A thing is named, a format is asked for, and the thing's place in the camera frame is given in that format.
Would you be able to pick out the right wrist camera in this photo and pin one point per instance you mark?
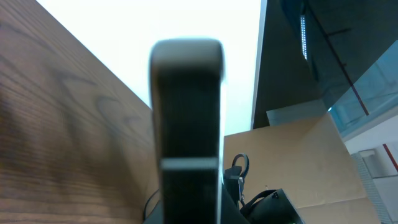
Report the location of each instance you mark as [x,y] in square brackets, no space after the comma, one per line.
[233,182]

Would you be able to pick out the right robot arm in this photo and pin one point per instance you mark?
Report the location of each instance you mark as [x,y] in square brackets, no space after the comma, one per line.
[271,207]

